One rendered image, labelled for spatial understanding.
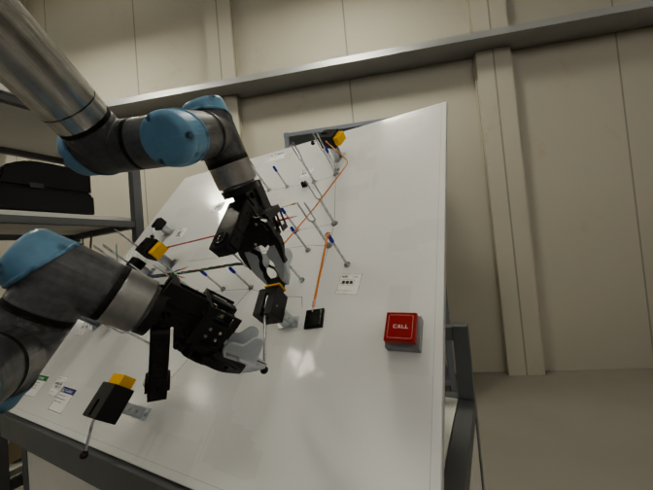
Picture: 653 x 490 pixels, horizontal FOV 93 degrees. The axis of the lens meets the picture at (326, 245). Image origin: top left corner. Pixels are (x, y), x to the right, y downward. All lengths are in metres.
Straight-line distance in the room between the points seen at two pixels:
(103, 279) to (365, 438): 0.41
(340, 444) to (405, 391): 0.12
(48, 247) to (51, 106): 0.17
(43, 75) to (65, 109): 0.04
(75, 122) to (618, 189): 3.76
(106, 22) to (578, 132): 5.19
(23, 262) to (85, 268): 0.05
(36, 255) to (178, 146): 0.20
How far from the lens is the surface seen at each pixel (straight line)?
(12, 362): 0.40
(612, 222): 3.75
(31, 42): 0.51
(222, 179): 0.58
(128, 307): 0.46
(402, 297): 0.58
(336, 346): 0.58
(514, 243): 3.26
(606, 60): 4.10
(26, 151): 2.05
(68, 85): 0.52
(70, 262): 0.46
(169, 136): 0.47
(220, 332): 0.49
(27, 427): 1.17
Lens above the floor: 1.23
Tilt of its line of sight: 2 degrees up
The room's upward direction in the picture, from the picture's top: 5 degrees counter-clockwise
